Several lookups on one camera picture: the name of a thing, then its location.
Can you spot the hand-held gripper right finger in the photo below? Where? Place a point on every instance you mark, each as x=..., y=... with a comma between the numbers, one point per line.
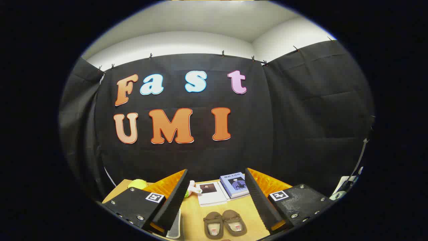
x=262, y=201

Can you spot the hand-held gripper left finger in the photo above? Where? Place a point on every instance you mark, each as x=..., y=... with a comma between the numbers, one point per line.
x=172, y=201

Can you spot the grey fabric storage box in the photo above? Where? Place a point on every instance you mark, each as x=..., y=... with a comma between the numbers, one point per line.
x=175, y=227

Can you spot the brown fuzzy slipper shoe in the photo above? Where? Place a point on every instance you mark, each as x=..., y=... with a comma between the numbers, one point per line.
x=213, y=219
x=234, y=217

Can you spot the green white plush toy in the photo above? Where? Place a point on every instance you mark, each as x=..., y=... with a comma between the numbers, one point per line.
x=192, y=188

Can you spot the blue portrait cover book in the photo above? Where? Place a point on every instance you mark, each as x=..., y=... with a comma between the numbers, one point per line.
x=235, y=184

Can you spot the blue white book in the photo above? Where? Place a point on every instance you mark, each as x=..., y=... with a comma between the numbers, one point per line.
x=230, y=197

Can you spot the yellow plush ball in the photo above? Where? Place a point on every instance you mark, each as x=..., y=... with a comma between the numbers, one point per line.
x=137, y=184

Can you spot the white portrait cover book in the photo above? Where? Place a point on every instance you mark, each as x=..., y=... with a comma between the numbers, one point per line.
x=212, y=199

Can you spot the white device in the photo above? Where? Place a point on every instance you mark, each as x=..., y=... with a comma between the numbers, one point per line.
x=346, y=185

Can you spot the row of black cloth clips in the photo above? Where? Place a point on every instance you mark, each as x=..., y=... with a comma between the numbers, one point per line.
x=223, y=53

